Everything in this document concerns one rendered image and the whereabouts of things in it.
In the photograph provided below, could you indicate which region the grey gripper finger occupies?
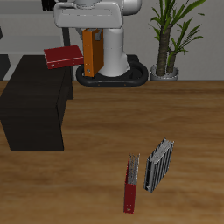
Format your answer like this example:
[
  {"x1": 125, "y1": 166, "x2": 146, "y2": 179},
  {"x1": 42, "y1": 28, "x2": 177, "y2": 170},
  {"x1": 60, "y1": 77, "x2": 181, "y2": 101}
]
[{"x1": 94, "y1": 28, "x2": 104, "y2": 40}]

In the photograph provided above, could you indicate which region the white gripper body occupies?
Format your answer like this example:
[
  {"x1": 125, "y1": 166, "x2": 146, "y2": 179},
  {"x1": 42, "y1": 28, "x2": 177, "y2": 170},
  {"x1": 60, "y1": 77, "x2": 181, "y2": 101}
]
[{"x1": 53, "y1": 2, "x2": 124, "y2": 30}]

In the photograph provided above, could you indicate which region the orange book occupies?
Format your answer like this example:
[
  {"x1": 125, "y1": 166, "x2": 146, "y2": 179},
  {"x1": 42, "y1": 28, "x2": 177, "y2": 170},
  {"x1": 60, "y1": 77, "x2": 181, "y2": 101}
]
[{"x1": 81, "y1": 28, "x2": 105, "y2": 78}]

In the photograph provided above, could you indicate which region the red book with white edge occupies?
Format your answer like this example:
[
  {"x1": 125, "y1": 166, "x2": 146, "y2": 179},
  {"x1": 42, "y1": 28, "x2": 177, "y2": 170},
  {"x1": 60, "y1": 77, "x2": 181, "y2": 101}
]
[{"x1": 43, "y1": 44, "x2": 85, "y2": 70}]

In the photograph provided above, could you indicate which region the grey striped book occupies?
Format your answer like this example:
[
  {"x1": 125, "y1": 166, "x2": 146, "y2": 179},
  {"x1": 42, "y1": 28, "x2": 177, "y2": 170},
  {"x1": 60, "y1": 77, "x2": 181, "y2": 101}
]
[{"x1": 143, "y1": 137, "x2": 175, "y2": 193}]

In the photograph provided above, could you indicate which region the red book with grey pages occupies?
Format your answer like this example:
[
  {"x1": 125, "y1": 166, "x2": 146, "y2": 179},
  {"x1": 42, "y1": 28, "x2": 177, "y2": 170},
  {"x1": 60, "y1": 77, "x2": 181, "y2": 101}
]
[{"x1": 122, "y1": 152, "x2": 141, "y2": 214}]

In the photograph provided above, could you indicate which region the green pot plant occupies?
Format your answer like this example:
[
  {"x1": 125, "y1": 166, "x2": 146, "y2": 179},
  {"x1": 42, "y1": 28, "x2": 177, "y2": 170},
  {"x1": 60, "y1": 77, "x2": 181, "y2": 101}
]
[{"x1": 148, "y1": 0, "x2": 207, "y2": 81}]

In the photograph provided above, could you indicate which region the dark brown desk caddy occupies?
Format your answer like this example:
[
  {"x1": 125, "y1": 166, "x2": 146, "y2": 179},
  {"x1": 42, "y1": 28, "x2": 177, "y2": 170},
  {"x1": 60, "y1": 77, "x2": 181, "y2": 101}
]
[{"x1": 0, "y1": 54, "x2": 74, "y2": 152}]

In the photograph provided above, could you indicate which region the black post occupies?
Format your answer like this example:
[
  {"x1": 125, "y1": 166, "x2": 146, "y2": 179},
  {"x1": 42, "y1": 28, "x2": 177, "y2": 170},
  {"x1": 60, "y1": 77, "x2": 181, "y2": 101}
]
[{"x1": 61, "y1": 27, "x2": 72, "y2": 48}]

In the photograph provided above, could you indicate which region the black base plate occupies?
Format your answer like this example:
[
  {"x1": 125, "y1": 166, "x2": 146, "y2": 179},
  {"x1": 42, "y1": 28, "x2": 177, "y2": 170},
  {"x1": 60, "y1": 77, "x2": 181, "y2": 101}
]
[{"x1": 75, "y1": 54, "x2": 150, "y2": 88}]

